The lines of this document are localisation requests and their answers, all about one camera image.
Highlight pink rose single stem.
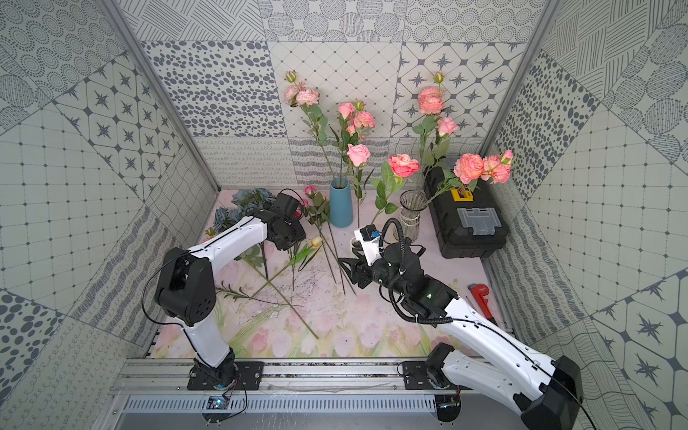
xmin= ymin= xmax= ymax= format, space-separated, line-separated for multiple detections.
xmin=333 ymin=103 xmax=356 ymax=187

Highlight pink carnation spray stem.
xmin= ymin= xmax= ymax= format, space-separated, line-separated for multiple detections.
xmin=284 ymin=70 xmax=335 ymax=177

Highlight large pink peony spray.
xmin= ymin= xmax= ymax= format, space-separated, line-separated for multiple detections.
xmin=412 ymin=72 xmax=444 ymax=188

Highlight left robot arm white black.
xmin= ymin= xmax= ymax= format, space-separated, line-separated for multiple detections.
xmin=155 ymin=192 xmax=306 ymax=391

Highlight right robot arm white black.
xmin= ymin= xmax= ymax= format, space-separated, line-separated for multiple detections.
xmin=338 ymin=218 xmax=584 ymax=429

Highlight small white ribbed vase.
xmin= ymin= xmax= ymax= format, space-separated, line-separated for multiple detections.
xmin=350 ymin=238 xmax=363 ymax=253

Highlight tall blue ceramic vase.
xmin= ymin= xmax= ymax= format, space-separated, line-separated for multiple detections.
xmin=330 ymin=177 xmax=354 ymax=229

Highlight clear glass vase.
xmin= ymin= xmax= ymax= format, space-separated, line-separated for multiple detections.
xmin=400 ymin=190 xmax=428 ymax=242

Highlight magenta rosebud stem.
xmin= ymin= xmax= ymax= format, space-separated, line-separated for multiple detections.
xmin=304 ymin=186 xmax=356 ymax=294

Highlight blue grey rose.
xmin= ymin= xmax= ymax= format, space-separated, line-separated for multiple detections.
xmin=212 ymin=188 xmax=276 ymax=233

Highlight red orange pliers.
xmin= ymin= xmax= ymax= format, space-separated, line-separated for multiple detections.
xmin=468 ymin=283 xmax=497 ymax=325

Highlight black toolbox yellow label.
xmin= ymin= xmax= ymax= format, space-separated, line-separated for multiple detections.
xmin=424 ymin=167 xmax=510 ymax=259

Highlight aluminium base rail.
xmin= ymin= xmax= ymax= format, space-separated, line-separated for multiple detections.
xmin=109 ymin=355 xmax=555 ymax=396

